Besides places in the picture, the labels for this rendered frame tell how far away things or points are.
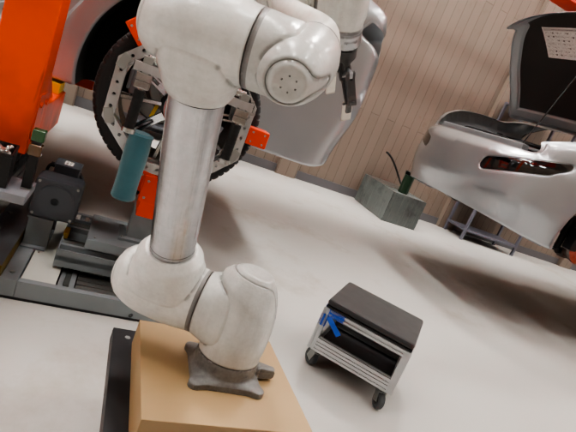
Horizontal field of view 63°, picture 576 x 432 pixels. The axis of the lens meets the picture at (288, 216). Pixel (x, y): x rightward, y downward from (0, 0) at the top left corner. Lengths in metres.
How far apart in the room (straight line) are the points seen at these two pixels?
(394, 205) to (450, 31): 2.65
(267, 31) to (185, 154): 0.27
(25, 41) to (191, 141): 1.10
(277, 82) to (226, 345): 0.62
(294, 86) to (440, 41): 6.68
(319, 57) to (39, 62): 1.28
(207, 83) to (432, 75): 6.64
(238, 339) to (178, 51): 0.63
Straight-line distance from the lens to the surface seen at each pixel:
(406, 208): 6.41
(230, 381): 1.14
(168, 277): 1.04
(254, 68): 0.74
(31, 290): 2.00
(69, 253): 2.08
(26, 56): 1.87
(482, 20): 7.72
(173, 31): 0.77
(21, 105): 1.89
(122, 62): 1.86
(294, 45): 0.72
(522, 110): 5.30
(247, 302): 1.05
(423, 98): 7.31
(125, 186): 1.81
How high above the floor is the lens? 1.06
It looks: 14 degrees down
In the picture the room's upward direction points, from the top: 22 degrees clockwise
